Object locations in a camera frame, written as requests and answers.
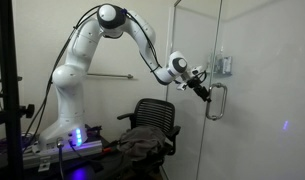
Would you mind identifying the glass shower shelf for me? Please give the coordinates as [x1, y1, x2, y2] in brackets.
[210, 71, 233, 79]

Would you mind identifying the black camera stand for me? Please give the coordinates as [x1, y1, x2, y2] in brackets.
[0, 0, 36, 180]

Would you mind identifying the grey base cable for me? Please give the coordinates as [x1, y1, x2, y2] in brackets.
[56, 137, 66, 180]

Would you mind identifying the black orange clamp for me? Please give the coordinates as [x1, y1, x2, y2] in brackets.
[101, 139, 122, 155]

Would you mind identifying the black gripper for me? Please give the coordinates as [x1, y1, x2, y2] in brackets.
[186, 76, 213, 103]

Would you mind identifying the black mesh office chair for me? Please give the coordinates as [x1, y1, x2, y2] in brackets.
[116, 98, 182, 175]

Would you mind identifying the black purple clamp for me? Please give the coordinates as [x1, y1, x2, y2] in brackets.
[85, 124, 103, 136]

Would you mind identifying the grey bath towel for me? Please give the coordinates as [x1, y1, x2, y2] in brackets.
[117, 142, 150, 163]
[118, 125, 167, 161]

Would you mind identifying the glass shower door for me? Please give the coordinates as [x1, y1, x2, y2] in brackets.
[195, 0, 305, 180]

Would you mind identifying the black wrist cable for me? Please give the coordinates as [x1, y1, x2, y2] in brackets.
[123, 9, 164, 74]

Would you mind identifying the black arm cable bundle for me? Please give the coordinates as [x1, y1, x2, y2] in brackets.
[22, 4, 104, 154]

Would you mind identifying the metal door handle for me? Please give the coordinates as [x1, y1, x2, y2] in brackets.
[205, 82, 229, 122]

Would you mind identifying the black base cable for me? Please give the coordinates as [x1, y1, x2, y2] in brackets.
[67, 139, 105, 166]

